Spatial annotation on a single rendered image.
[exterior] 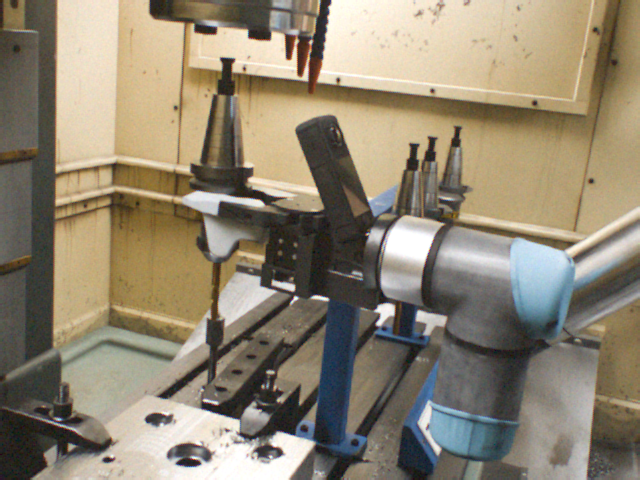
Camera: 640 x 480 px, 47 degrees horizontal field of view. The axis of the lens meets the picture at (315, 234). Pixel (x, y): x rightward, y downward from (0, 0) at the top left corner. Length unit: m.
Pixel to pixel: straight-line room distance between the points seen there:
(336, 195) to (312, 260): 0.06
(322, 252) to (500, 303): 0.17
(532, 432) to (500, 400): 0.93
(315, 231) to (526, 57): 1.06
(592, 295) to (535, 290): 0.15
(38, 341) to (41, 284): 0.10
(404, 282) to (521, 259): 0.10
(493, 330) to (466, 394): 0.06
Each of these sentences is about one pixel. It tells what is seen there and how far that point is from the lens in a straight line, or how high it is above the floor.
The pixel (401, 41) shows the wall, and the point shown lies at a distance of 1.70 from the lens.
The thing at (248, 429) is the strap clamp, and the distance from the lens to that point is 0.89.
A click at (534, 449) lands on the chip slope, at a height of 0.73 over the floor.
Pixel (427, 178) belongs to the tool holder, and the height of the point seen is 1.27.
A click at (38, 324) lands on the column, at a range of 1.33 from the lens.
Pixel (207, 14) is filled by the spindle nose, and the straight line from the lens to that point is 0.65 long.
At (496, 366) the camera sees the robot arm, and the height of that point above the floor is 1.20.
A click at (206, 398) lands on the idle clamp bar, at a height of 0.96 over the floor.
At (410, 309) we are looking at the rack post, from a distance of 1.42.
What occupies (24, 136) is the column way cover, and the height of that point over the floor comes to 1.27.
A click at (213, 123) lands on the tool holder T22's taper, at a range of 0.72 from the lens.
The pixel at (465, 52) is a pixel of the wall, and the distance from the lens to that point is 1.67.
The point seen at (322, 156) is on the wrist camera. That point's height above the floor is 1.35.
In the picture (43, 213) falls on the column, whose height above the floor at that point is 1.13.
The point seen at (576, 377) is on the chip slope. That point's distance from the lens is 1.69.
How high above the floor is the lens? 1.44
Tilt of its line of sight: 14 degrees down
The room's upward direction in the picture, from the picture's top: 6 degrees clockwise
